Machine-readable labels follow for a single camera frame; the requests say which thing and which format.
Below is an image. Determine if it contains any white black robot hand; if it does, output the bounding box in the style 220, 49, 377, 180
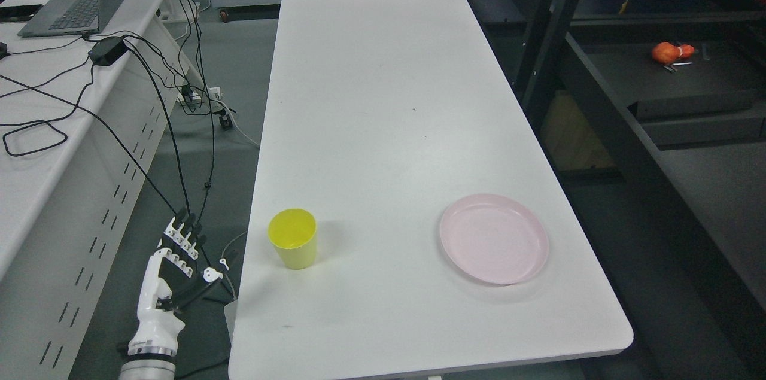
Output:
127, 209, 224, 360

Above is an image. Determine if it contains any yellow plastic cup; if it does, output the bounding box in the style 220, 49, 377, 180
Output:
268, 208, 317, 270

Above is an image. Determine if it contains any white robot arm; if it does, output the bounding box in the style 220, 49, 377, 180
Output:
118, 353, 176, 379

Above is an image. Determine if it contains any black metal shelf rack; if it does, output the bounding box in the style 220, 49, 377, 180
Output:
471, 0, 765, 379

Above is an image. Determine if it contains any orange toy on shelf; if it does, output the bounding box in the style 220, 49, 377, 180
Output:
651, 41, 697, 65

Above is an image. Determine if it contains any white power strip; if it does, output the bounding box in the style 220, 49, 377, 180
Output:
176, 87, 223, 108

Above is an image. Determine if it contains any white side desk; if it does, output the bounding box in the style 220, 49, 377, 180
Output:
1, 0, 197, 379

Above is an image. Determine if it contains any black power adapter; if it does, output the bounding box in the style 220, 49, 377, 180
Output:
88, 37, 128, 66

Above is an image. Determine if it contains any white table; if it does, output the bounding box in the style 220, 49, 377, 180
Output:
228, 0, 634, 379

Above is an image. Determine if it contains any grey laptop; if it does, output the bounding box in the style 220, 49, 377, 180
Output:
17, 0, 125, 38

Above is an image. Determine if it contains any pink plastic plate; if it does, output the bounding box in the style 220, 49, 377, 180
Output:
439, 194, 549, 285

